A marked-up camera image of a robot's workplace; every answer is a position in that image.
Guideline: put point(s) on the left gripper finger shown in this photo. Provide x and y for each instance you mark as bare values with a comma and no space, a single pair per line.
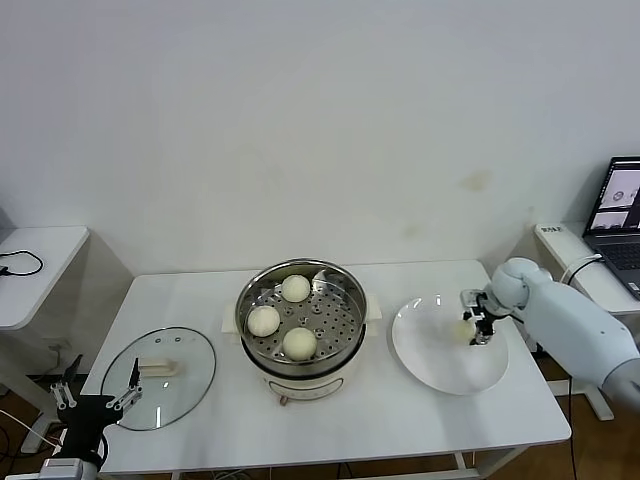
129,395
62,390

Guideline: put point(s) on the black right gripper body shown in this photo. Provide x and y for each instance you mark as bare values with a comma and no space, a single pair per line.
479,304

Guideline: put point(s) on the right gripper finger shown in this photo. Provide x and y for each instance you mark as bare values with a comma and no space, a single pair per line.
484,330
467,315

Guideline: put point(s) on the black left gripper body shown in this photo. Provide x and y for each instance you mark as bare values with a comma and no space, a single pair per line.
85,420

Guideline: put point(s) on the white steamed baozi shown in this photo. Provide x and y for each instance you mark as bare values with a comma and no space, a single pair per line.
461,331
296,288
300,344
263,321

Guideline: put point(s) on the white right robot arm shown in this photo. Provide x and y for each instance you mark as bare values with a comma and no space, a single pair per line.
565,315

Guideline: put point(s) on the stainless steel steamer basket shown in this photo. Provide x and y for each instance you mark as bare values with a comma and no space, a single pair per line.
340,320

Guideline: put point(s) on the white round plate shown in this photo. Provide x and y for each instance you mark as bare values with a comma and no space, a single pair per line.
450,370

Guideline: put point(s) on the white side desk with laptop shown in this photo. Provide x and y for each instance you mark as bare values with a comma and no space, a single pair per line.
602,400

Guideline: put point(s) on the grey open laptop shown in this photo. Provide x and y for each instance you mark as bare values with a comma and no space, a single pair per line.
615,250

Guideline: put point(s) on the cream electric cooker pot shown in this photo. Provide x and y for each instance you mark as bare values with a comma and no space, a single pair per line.
300,387

